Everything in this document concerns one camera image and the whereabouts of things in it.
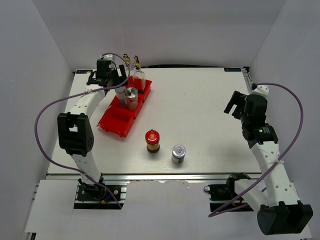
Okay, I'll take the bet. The short white shaker silver lid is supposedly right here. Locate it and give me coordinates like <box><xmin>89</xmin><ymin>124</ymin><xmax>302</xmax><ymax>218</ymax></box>
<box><xmin>114</xmin><ymin>86</ymin><xmax>127</xmax><ymax>106</ymax></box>

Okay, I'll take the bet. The clear bottle gold pourer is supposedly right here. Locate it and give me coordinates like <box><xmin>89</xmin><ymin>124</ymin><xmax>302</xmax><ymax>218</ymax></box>
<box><xmin>123</xmin><ymin>53</ymin><xmax>131</xmax><ymax>73</ymax></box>

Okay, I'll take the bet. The tall white powder shaker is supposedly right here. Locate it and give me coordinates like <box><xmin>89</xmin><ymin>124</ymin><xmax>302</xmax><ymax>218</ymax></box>
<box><xmin>124</xmin><ymin>87</ymin><xmax>138</xmax><ymax>111</ymax></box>

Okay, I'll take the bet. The dark sauce bottle gold pourer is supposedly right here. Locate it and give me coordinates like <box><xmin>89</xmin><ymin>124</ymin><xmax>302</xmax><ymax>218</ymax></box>
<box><xmin>132</xmin><ymin>55</ymin><xmax>146</xmax><ymax>94</ymax></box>

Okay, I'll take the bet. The red lid sauce jar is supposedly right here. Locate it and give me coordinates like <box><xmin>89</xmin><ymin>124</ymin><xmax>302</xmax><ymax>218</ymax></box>
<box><xmin>145</xmin><ymin>129</ymin><xmax>160</xmax><ymax>154</ymax></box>

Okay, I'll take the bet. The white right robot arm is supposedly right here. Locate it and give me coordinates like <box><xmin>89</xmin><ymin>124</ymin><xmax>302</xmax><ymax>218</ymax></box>
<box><xmin>224</xmin><ymin>91</ymin><xmax>313</xmax><ymax>236</ymax></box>

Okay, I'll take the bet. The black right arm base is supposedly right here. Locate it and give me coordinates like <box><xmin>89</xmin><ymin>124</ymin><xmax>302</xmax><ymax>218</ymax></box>
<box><xmin>203</xmin><ymin>184</ymin><xmax>253</xmax><ymax>212</ymax></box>

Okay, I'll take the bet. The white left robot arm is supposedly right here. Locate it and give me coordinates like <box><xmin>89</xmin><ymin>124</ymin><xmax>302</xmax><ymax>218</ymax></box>
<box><xmin>57</xmin><ymin>54</ymin><xmax>127</xmax><ymax>200</ymax></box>

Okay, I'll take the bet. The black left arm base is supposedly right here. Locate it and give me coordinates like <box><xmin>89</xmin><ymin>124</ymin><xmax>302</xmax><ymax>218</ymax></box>
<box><xmin>73</xmin><ymin>181</ymin><xmax>128</xmax><ymax>210</ymax></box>

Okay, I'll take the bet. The blue logo sticker right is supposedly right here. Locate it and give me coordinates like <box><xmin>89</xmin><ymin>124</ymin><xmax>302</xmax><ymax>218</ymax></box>
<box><xmin>224</xmin><ymin>67</ymin><xmax>242</xmax><ymax>72</ymax></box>

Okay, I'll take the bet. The blue logo sticker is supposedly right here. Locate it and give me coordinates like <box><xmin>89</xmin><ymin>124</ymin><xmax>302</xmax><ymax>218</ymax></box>
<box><xmin>224</xmin><ymin>67</ymin><xmax>242</xmax><ymax>72</ymax></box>
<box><xmin>75</xmin><ymin>69</ymin><xmax>93</xmax><ymax>75</ymax></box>

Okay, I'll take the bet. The blue logo sticker left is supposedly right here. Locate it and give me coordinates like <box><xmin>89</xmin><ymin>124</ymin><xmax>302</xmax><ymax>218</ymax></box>
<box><xmin>75</xmin><ymin>69</ymin><xmax>93</xmax><ymax>75</ymax></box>

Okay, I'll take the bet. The red plastic compartment bin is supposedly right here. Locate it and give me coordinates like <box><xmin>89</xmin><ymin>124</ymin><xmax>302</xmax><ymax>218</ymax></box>
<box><xmin>97</xmin><ymin>79</ymin><xmax>152</xmax><ymax>138</ymax></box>

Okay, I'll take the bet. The small red label jar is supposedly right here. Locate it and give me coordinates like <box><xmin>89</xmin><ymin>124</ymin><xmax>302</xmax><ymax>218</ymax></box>
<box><xmin>171</xmin><ymin>144</ymin><xmax>186</xmax><ymax>164</ymax></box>

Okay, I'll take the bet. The aluminium table rail right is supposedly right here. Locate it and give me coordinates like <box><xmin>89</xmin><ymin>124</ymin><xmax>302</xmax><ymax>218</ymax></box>
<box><xmin>241</xmin><ymin>66</ymin><xmax>254</xmax><ymax>94</ymax></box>

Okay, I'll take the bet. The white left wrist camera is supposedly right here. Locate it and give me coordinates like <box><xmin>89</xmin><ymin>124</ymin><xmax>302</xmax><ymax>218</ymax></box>
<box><xmin>100</xmin><ymin>54</ymin><xmax>117</xmax><ymax>70</ymax></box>

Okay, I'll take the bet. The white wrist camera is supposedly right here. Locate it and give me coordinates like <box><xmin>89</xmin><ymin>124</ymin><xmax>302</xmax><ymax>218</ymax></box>
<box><xmin>250</xmin><ymin>83</ymin><xmax>269</xmax><ymax>98</ymax></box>
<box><xmin>100</xmin><ymin>54</ymin><xmax>117</xmax><ymax>70</ymax></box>

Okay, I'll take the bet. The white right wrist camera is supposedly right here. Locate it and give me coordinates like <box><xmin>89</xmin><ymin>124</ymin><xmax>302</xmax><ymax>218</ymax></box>
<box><xmin>250</xmin><ymin>83</ymin><xmax>269</xmax><ymax>98</ymax></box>

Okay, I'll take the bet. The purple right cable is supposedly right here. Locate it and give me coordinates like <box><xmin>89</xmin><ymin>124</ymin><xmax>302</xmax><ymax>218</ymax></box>
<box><xmin>207</xmin><ymin>82</ymin><xmax>305</xmax><ymax>218</ymax></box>

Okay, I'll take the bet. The aluminium front rail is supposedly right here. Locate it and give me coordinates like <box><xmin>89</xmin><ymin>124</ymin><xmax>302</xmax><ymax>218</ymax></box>
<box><xmin>45</xmin><ymin>173</ymin><xmax>261</xmax><ymax>181</ymax></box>

